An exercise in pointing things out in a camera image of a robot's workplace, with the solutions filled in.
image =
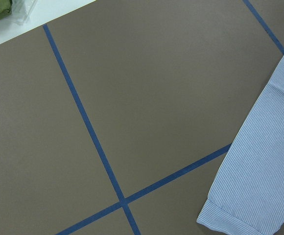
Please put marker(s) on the light blue striped shirt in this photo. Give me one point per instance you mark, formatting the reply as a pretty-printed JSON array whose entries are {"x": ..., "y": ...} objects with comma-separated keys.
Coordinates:
[{"x": 247, "y": 194}]

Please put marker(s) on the clear plastic bag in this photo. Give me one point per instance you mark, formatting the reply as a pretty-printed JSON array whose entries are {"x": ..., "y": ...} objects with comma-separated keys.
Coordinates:
[{"x": 21, "y": 10}]

